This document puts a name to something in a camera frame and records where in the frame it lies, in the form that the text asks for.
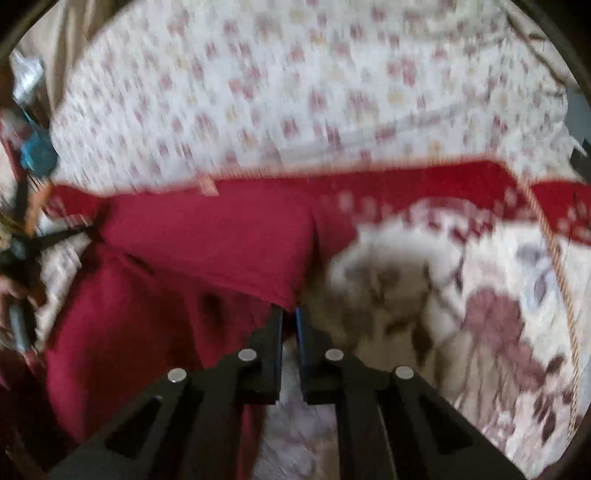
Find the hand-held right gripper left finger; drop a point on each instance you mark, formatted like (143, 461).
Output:
(278, 328)

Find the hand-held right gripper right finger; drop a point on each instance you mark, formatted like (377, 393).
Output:
(300, 328)

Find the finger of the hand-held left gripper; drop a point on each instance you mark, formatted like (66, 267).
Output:
(69, 235)
(21, 207)

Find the red small garment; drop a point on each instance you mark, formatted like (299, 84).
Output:
(184, 258)

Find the person's left hand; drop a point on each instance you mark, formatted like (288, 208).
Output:
(16, 291)

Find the teal round object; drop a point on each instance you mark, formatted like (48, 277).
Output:
(39, 154)

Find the clear plastic bag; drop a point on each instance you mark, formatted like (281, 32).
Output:
(27, 78)

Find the beige cloth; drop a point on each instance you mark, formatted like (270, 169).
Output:
(64, 41)

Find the floral blanket with red border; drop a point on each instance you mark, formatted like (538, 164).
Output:
(503, 295)

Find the white floral bed sheet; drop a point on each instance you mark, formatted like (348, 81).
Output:
(295, 92)

